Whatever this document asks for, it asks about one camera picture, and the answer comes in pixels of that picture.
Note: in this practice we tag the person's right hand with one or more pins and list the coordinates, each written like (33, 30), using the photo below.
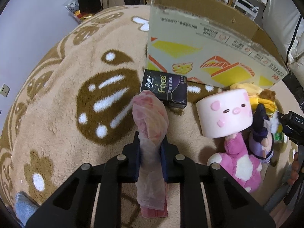
(294, 172)

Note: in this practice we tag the grey sock foot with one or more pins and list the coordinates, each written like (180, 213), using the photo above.
(24, 207)

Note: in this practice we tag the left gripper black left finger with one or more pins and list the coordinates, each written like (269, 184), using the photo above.
(92, 194)

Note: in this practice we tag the pink towel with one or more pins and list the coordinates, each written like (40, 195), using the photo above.
(150, 117)

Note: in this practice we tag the purple haired doll plush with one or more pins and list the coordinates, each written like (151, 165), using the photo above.
(260, 140)

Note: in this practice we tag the white rolling cart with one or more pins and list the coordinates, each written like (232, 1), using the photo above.
(247, 8)

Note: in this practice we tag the beige brown patterned rug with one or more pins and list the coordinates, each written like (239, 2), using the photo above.
(75, 108)

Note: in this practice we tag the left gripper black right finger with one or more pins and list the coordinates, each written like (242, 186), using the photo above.
(209, 195)

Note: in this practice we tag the cardboard box with yellow print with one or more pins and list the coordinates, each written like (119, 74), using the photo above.
(212, 43)

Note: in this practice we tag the white wall socket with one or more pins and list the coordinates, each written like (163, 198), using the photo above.
(4, 90)

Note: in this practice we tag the yellow plush toy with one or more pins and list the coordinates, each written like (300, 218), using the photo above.
(257, 95)

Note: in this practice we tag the black Face tissue pack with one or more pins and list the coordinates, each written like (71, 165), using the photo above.
(171, 89)

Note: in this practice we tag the pink pig plush toy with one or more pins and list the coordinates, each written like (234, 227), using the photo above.
(226, 115)

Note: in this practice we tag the white padded bedding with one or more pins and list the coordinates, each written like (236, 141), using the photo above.
(284, 24)

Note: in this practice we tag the snack bags on floor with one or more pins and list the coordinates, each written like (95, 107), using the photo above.
(73, 9)

